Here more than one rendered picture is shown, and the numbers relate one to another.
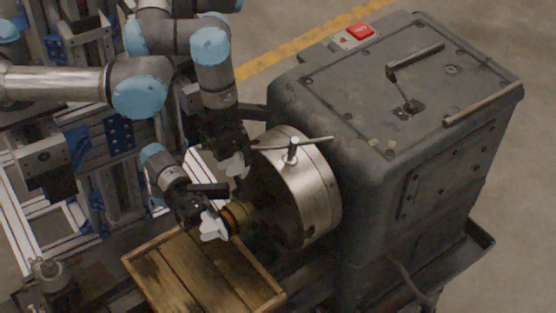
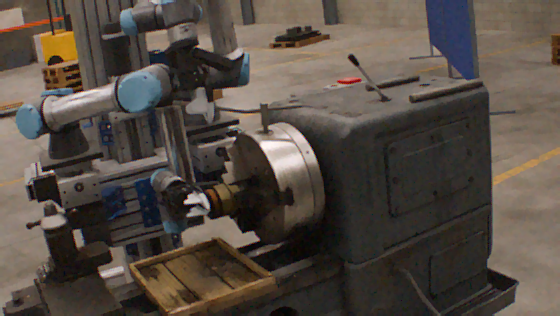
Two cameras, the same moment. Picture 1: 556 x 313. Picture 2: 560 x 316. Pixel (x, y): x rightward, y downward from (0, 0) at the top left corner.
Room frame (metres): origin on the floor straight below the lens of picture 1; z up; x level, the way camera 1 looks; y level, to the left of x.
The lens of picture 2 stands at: (-0.49, -0.41, 1.65)
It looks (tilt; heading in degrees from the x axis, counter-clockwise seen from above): 17 degrees down; 12
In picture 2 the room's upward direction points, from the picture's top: 8 degrees counter-clockwise
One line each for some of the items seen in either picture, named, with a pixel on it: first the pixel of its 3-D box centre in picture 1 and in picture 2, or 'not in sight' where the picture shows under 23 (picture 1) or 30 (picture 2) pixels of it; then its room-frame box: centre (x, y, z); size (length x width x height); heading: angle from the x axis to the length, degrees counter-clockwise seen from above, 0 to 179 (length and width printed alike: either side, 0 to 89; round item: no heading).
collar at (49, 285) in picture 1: (51, 274); (52, 218); (0.80, 0.50, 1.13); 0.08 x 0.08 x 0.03
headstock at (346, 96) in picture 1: (387, 127); (382, 153); (1.39, -0.32, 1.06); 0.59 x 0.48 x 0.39; 129
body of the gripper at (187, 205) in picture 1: (188, 203); (181, 197); (1.06, 0.22, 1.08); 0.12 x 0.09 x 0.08; 38
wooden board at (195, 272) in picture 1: (202, 279); (197, 277); (0.96, 0.18, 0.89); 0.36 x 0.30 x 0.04; 39
